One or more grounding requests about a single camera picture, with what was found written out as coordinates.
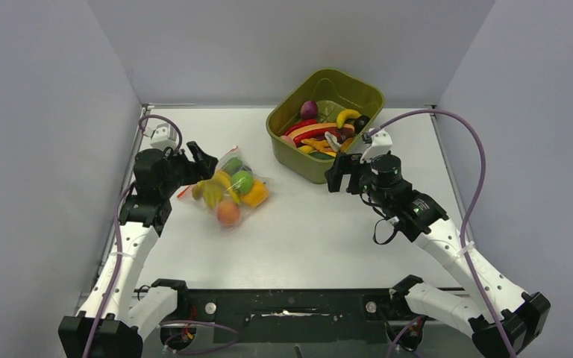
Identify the small yellow banana toy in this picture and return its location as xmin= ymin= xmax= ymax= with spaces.
xmin=335 ymin=109 xmax=361 ymax=128

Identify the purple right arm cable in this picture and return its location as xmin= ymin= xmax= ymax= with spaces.
xmin=363 ymin=109 xmax=517 ymax=358

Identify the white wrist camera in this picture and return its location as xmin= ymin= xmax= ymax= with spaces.
xmin=149 ymin=123 xmax=178 ymax=151
xmin=360 ymin=128 xmax=392 ymax=163

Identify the pink round fruit toy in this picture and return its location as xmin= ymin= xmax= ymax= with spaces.
xmin=280 ymin=135 xmax=297 ymax=148

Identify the orange ginger root toy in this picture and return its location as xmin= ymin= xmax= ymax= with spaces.
xmin=301 ymin=138 xmax=334 ymax=152

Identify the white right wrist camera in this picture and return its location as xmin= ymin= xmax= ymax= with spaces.
xmin=360 ymin=128 xmax=392 ymax=163

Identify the red chili pepper toy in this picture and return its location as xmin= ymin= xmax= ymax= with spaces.
xmin=284 ymin=119 xmax=318 ymax=136

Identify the white garlic toy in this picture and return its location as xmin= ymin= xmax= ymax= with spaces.
xmin=325 ymin=131 xmax=341 ymax=152

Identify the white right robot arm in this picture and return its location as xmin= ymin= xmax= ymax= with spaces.
xmin=325 ymin=154 xmax=551 ymax=357

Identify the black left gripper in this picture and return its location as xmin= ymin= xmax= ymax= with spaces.
xmin=160 ymin=142 xmax=217 ymax=198

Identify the dark green avocado toy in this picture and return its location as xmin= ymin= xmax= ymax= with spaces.
xmin=308 ymin=151 xmax=335 ymax=160

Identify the yellow bell pepper toy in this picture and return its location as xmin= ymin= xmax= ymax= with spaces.
xmin=240 ymin=179 xmax=269 ymax=208

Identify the green lime toy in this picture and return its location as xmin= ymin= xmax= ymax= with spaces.
xmin=231 ymin=170 xmax=254 ymax=195

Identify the purple onion toy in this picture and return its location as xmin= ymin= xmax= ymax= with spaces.
xmin=299 ymin=101 xmax=319 ymax=120

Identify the dark round fruit toy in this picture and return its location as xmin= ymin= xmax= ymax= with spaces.
xmin=352 ymin=115 xmax=370 ymax=134

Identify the clear zip top bag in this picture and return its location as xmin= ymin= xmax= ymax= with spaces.
xmin=176 ymin=145 xmax=272 ymax=229

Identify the olive green plastic tub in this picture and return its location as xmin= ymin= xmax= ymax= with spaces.
xmin=266 ymin=69 xmax=385 ymax=184

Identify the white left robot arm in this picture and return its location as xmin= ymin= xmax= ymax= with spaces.
xmin=58 ymin=142 xmax=218 ymax=357

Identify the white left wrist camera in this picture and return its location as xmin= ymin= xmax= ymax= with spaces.
xmin=149 ymin=123 xmax=178 ymax=151

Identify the pink peach toy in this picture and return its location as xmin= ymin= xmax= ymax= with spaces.
xmin=216 ymin=200 xmax=241 ymax=227

